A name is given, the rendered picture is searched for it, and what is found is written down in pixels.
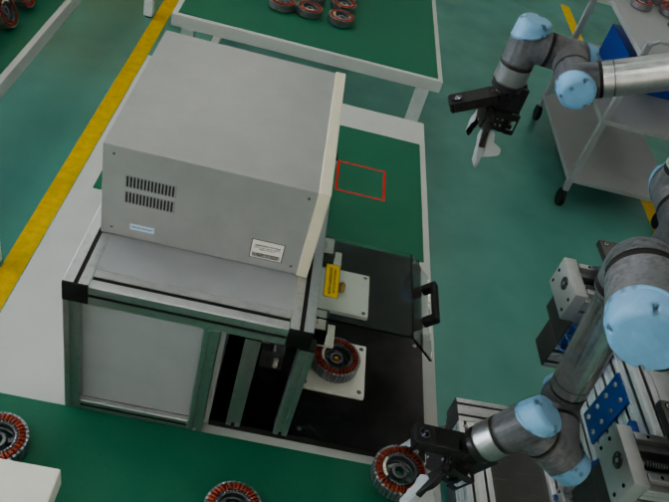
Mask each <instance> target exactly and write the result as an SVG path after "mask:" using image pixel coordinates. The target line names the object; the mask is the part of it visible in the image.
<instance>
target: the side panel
mask: <svg viewBox="0 0 669 502"><path fill-rule="evenodd" d="M62 303H63V341H64V380H65V405H68V406H71V404H73V405H74V407H78V408H83V409H88V410H94V411H99V412H104V413H109V414H114V415H119V416H124V417H130V418H135V419H140V420H145V421H150V422H155V423H160V424H166V425H171V426H176V427H181V428H186V429H192V427H195V428H196V429H195V430H196V431H201V427H202V423H203V419H204V414H205V409H206V404H207V399H208V394H209V389H210V384H211V380H212V375H213V370H214V365H215V360H216V355H217V350H218V346H219V341H220V336H221V332H217V331H212V330H208V329H203V328H198V327H193V326H189V325H184V324H179V323H174V322H170V321H165V320H160V319H155V318H151V317H147V316H142V315H137V314H132V313H128V312H123V311H118V310H113V309H109V308H104V307H99V306H94V305H90V304H83V303H78V302H73V301H69V300H64V299H62Z"/></svg>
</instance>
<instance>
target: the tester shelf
mask: <svg viewBox="0 0 669 502"><path fill-rule="evenodd" d="M329 209H330V205H329V207H328V210H327V214H326V217H325V220H324V224H323V227H322V230H321V234H320V237H319V240H318V244H317V247H316V250H315V254H314V257H313V260H312V264H311V267H310V270H309V273H308V277H307V278H304V277H300V276H297V275H296V274H292V273H287V272H283V271H278V270H274V269H269V268H265V267H260V266H256V265H251V264H246V263H242V262H237V261H233V260H228V259H224V258H219V257H215V256H210V255H206V254H201V253H197V252H192V251H188V250H183V249H179V248H174V247H170V246H165V245H161V244H156V243H151V242H147V241H142V240H138V239H133V238H129V237H124V236H120V235H115V234H111V233H106V232H102V231H101V221H102V205H101V206H100V208H99V209H98V211H97V213H96V215H95V217H94V219H93V221H92V223H91V225H90V227H89V229H88V231H87V233H86V235H85V237H84V239H83V241H82V243H81V245H80V247H79V249H78V251H77V253H76V255H75V257H74V259H73V261H72V263H71V265H70V266H69V268H68V270H67V272H66V274H65V276H64V278H63V280H62V299H64V300H69V301H73V302H78V303H83V304H90V305H94V306H99V307H104V308H109V309H113V310H118V311H123V312H128V313H132V314H137V315H142V316H147V317H151V318H155V319H160V320H165V321H170V322H174V323H179V324H184V325H189V326H193V327H198V328H203V329H208V330H212V331H217V332H222V333H227V334H231V335H236V336H241V337H246V338H250V339H255V340H260V341H265V342H270V343H274V344H279V345H284V346H287V347H292V348H296V349H301V350H306V351H308V350H309V349H310V347H311V344H312V341H313V338H314V335H315V325H316V317H317V309H318V300H319V292H320V284H321V276H322V268H323V260H324V251H325V243H326V235H327V226H328V218H329Z"/></svg>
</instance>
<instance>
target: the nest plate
mask: <svg viewBox="0 0 669 502"><path fill-rule="evenodd" d="M352 345H353V346H355V348H356V349H357V351H358V352H359V354H360V359H361V361H360V366H359V369H358V371H357V373H356V375H355V377H354V378H352V379H351V380H349V381H348V382H344V383H334V382H330V380H329V381H326V378H325V379H322V378H321V377H319V375H317V374H316V372H315V371H314V369H313V368H312V365H311V367H310V370H309V373H308V376H307V378H306V381H305V384H304V387H303V388H305V389H310V390H315V391H319V392H324V393H329V394H334V395H339V396H344V397H349V398H354V399H359V400H363V397H364V376H365V354H366V347H363V346H359V345H354V344H352Z"/></svg>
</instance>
